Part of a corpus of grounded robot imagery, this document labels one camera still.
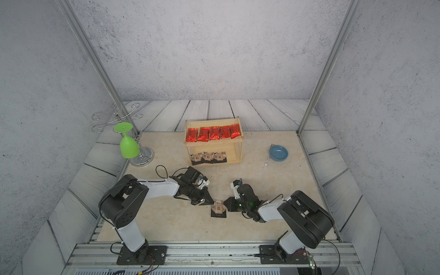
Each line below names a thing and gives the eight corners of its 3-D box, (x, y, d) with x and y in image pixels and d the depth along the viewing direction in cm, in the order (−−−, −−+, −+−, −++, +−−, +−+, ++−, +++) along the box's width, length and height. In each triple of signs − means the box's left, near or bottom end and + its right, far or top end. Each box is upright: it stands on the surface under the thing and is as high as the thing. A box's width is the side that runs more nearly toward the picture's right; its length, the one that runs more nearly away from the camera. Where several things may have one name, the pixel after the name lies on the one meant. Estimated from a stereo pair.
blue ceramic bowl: (270, 161, 107) (272, 158, 104) (268, 149, 114) (269, 145, 111) (288, 161, 107) (289, 158, 104) (284, 148, 114) (285, 145, 111)
